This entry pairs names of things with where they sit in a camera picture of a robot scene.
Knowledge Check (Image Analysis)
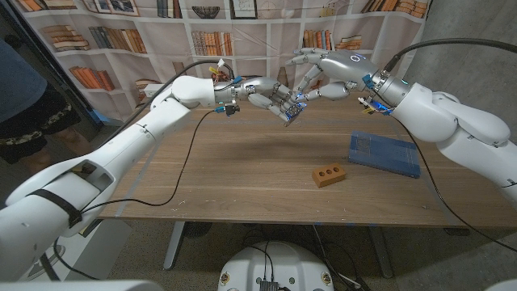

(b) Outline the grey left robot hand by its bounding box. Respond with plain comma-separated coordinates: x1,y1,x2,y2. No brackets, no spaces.
233,76,307,124

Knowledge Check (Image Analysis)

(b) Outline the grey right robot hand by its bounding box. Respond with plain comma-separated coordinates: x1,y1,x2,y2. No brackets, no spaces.
284,47,379,102

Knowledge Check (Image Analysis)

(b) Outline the metal padlock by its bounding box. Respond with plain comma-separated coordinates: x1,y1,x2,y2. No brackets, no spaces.
284,101,306,124

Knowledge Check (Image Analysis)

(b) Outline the brown block with holes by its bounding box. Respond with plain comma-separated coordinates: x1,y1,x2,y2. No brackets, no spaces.
311,162,347,188

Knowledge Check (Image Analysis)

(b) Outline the printed bookshelf backdrop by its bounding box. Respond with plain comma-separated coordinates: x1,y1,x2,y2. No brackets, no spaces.
15,0,431,122

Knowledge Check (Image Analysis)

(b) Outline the blue book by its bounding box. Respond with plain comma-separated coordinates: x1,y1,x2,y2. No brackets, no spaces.
347,129,422,179

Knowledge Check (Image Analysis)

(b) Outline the blue floor object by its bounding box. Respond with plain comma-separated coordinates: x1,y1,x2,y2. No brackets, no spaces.
89,108,124,127

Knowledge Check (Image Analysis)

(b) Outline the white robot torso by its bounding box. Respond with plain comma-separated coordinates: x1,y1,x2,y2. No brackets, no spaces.
217,241,335,291

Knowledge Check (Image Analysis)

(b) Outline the white table leg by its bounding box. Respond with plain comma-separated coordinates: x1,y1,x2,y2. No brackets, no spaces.
163,221,187,271

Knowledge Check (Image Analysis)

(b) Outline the grey table leg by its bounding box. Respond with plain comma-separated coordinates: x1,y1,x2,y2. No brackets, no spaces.
369,226,393,279

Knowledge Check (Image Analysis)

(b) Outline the person in dark shorts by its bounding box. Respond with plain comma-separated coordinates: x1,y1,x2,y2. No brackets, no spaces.
0,38,84,175

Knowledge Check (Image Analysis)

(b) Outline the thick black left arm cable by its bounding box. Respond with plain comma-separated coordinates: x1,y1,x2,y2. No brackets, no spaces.
96,59,236,150

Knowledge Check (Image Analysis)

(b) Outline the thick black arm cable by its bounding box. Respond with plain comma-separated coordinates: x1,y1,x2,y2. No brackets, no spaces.
382,37,517,73
96,59,236,150

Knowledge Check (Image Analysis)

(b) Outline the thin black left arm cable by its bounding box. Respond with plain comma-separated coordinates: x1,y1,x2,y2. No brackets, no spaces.
52,108,217,280

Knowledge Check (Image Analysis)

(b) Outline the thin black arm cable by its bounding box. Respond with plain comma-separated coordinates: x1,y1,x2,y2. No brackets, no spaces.
52,108,217,280
357,91,517,254

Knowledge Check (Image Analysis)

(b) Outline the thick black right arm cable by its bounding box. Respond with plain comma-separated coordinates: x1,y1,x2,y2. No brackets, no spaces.
382,37,517,73

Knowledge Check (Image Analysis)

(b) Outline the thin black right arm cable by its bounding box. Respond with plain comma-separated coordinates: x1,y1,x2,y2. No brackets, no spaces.
357,91,517,254

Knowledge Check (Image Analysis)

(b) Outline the black metal post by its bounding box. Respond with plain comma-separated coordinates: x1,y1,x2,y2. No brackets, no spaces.
7,0,104,131

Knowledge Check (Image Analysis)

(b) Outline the black cable strap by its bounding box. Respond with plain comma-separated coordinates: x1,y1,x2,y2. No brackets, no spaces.
27,188,84,230

